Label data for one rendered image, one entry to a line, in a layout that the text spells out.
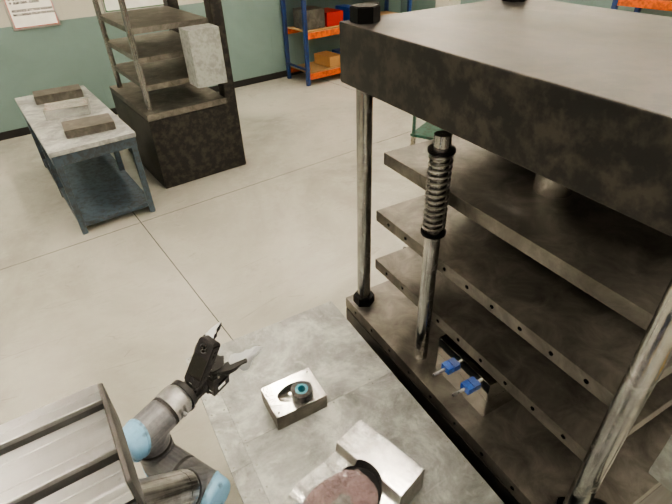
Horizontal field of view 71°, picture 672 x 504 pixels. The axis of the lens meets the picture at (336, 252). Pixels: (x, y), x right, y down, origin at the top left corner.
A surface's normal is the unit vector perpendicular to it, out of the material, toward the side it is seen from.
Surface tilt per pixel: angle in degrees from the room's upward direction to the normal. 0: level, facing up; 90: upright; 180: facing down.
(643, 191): 90
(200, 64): 90
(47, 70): 90
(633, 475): 0
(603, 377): 0
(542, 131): 90
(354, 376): 0
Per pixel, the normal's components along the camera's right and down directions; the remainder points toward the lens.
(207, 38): 0.59, 0.45
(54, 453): -0.03, -0.82
